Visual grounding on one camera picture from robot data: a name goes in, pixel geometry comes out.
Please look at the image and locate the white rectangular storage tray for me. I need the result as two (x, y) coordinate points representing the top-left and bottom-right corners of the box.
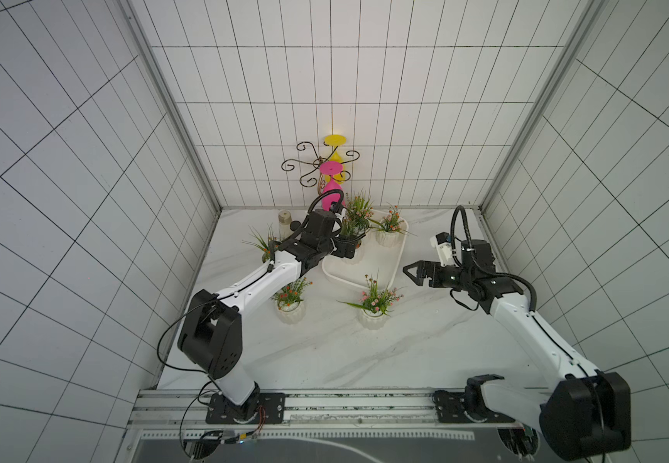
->
(321, 220), (409, 291)

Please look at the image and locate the front left red potted plant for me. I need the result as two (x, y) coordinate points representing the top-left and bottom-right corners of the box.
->
(272, 277), (311, 324)

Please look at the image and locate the black scroll goblet rack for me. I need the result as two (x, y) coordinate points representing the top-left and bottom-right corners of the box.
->
(280, 135), (361, 195)

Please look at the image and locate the pink plastic goblet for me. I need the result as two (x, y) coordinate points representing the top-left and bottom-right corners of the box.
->
(319, 160), (344, 210)

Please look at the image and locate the green potted plant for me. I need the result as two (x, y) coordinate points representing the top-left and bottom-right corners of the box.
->
(333, 218), (367, 264)
(346, 193), (373, 235)

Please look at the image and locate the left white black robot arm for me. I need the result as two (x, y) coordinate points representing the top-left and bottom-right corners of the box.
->
(176, 206), (342, 422)

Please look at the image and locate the pink potted plant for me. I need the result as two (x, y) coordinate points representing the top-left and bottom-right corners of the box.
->
(341, 275), (404, 331)

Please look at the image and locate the yellow plastic goblet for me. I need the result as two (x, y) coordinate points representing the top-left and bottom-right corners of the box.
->
(319, 134), (347, 184)

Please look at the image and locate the beige cap spice bottle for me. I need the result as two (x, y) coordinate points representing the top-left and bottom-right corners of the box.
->
(278, 210), (292, 241)

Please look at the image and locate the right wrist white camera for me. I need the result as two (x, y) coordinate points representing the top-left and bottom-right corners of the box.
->
(430, 231), (455, 267)

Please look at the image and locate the aluminium mounting rail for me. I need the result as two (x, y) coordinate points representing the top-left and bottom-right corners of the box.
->
(128, 389), (540, 436)

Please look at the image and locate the small red flower potted plant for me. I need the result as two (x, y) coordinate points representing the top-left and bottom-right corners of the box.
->
(368, 206), (411, 247)

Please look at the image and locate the far left orange potted plant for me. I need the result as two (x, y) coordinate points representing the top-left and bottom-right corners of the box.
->
(244, 228), (282, 264)

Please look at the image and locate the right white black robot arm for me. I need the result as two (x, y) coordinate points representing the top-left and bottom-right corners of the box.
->
(403, 233), (632, 461)

